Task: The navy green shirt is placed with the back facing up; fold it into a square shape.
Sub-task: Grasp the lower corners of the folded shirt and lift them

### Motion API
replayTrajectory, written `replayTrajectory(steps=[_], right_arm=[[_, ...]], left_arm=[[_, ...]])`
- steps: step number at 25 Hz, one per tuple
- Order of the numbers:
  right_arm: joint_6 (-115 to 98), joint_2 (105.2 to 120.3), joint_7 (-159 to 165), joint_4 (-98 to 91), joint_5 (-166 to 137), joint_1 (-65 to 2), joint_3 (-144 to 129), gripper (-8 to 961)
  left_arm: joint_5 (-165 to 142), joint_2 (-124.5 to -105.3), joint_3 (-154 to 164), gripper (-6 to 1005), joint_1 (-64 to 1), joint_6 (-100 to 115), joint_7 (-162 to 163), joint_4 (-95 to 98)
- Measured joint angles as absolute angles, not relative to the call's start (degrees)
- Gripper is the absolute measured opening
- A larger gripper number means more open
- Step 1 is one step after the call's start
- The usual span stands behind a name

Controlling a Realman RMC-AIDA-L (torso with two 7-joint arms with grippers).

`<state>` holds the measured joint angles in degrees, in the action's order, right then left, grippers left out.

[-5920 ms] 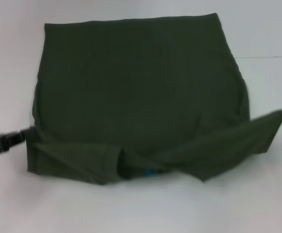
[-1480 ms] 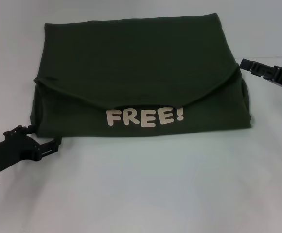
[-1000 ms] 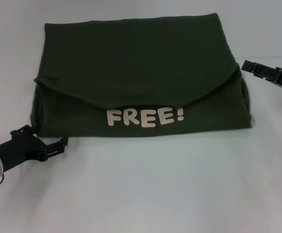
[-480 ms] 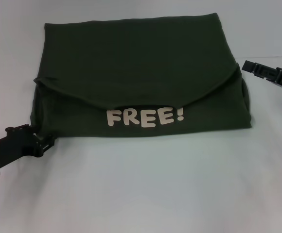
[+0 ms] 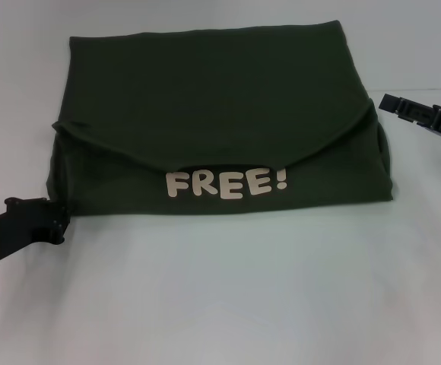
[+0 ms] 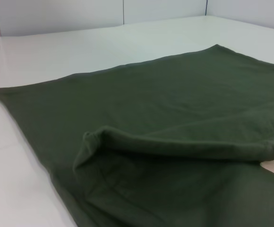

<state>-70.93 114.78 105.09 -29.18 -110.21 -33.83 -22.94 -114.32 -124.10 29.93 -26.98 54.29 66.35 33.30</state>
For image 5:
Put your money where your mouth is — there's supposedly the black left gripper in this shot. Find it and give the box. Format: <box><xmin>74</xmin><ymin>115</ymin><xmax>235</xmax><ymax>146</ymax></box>
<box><xmin>0</xmin><ymin>196</ymin><xmax>71</xmax><ymax>263</ymax></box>

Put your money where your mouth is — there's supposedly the dark green t-shirt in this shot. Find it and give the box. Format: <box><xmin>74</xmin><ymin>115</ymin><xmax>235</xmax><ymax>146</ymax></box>
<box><xmin>46</xmin><ymin>23</ymin><xmax>398</xmax><ymax>220</ymax></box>

